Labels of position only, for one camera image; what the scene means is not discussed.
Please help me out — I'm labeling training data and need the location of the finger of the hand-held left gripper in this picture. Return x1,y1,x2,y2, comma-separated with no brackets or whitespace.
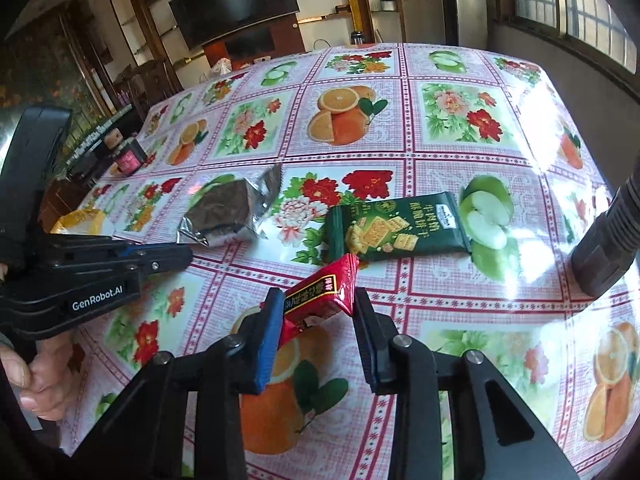
37,232,137,264
124,243,194,277

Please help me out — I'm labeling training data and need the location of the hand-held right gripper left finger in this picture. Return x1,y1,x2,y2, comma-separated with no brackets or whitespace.
62,287,286,480

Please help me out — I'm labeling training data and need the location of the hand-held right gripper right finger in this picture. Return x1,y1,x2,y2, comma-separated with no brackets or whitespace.
351,286,581,480

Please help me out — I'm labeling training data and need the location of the yellow cardboard box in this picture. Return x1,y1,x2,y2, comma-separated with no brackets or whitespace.
49,208,108,236

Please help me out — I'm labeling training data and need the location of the silver foil snack packet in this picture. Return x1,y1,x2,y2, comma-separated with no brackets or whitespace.
177,165,283,248

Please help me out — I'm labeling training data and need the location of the bright red snack packet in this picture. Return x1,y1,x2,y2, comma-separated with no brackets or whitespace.
277,253,361,348

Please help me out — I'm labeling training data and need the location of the person's left hand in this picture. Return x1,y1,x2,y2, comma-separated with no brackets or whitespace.
0,339,83,421

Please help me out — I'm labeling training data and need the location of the pink labelled jar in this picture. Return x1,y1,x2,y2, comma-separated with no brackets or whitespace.
106,130,148,177

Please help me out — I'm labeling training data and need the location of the dark green biscuit packet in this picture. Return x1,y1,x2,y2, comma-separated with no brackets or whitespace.
325,191,473,263

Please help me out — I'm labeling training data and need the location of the white plastic bag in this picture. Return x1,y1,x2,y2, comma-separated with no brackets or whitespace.
200,57,235,83

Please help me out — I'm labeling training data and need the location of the brown wooden television cabinet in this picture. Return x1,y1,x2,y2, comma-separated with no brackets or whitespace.
202,15,306,68

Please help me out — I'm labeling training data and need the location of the grey metal flashlight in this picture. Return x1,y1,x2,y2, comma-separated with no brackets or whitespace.
570,160,640,298

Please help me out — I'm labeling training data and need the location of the black flat television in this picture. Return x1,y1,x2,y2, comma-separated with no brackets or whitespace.
168,0,301,50

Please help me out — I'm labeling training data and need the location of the barred window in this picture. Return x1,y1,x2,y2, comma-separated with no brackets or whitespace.
507,0,640,68

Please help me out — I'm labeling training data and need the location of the floral wall painting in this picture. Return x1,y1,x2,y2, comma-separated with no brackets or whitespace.
0,7,108,111

